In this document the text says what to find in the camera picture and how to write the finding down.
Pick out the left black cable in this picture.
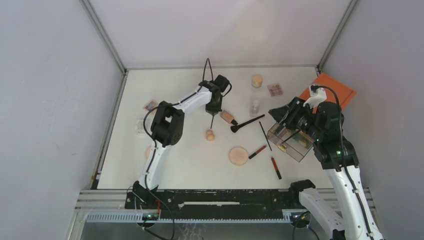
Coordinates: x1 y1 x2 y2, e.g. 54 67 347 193
143 58 215 200

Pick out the clear small bottle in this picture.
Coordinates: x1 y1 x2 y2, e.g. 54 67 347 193
249 99 260 118

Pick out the round powder puff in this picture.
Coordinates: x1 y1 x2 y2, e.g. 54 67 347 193
228 146 249 166
144 146 151 160

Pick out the long black makeup pencil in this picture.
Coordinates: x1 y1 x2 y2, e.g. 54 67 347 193
279 127 301 145

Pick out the thin black eyeliner pencil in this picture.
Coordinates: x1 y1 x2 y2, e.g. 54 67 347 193
259 121 272 152

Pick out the orange clear drawer organizer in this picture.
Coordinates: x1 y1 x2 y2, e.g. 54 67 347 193
268 73 359 169

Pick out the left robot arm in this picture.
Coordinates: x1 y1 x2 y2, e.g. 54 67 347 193
136 75 232 209

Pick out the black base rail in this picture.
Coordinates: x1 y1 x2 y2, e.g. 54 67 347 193
124 189 304 221

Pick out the right black cable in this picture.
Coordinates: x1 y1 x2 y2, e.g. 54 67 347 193
314 85 375 240

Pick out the black cable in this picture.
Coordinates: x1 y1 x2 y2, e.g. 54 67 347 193
314 85 375 240
143 58 215 200

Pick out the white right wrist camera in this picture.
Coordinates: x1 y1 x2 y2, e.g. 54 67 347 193
303 84 327 109

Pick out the black powder brush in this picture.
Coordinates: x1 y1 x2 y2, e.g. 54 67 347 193
230 114 265 133

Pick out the colourful eyeshadow palette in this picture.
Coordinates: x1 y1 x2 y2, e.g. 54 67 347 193
143 99 159 111

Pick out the beige makeup sponge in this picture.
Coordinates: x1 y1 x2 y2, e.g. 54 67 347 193
206 129 215 142

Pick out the red lipstick pencil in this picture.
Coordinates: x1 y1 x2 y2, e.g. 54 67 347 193
270 156 282 180

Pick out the white barcode packet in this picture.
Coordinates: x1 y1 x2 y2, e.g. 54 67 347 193
135 119 146 135

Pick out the clear blush palette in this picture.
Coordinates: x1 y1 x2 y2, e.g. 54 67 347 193
267 83 284 97

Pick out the round beige powder jar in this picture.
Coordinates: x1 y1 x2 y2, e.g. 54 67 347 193
251 74 264 88

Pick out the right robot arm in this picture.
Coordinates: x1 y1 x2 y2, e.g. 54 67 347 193
268 97 384 240

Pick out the red lip gloss tube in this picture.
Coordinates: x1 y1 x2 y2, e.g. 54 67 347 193
248 145 267 160

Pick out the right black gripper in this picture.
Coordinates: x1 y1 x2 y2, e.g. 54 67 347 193
268 96 323 141

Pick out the beige foundation tube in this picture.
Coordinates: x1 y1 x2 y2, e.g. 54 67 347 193
220 110 238 126

